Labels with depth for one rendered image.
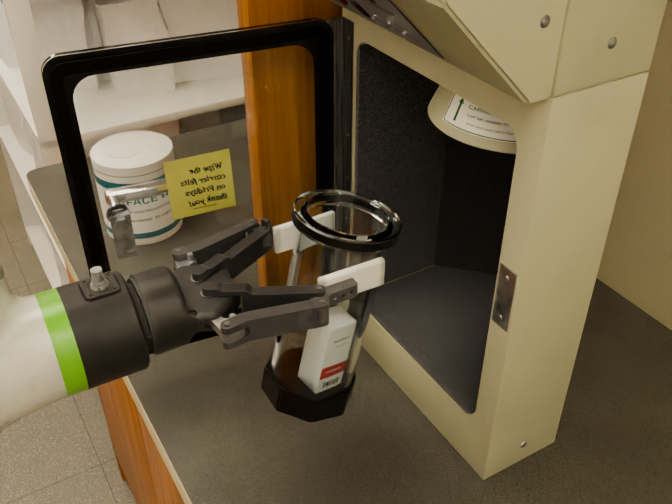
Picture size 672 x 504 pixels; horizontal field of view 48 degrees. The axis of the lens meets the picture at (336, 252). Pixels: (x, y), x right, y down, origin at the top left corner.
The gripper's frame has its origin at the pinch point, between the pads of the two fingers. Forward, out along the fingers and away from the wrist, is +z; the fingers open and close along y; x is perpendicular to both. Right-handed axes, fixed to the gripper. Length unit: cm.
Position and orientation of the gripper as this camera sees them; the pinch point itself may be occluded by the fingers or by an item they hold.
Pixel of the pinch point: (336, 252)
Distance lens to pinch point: 74.7
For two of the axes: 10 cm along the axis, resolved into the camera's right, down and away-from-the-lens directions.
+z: 8.7, -2.9, 4.0
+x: 0.0, 8.1, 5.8
